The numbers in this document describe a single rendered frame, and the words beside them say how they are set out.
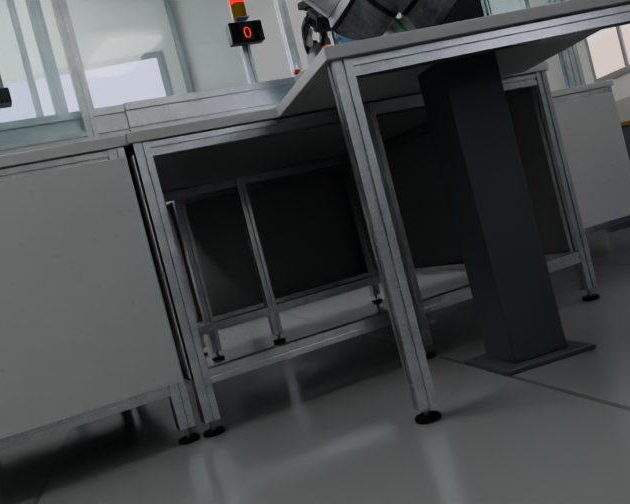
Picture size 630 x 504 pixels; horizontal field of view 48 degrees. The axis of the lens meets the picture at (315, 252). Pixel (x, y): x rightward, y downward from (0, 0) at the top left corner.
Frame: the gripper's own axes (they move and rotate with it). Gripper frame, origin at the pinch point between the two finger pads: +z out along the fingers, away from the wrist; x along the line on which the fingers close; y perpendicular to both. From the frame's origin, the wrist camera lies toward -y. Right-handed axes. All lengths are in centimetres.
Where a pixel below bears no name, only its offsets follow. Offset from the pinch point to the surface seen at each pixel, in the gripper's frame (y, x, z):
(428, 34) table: 82, -16, -38
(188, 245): -51, -32, 114
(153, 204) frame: 47, -73, 16
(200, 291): -36, -32, 131
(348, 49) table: 79, -35, -36
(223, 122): 36, -48, 1
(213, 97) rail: 23, -46, 0
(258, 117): 36, -37, 2
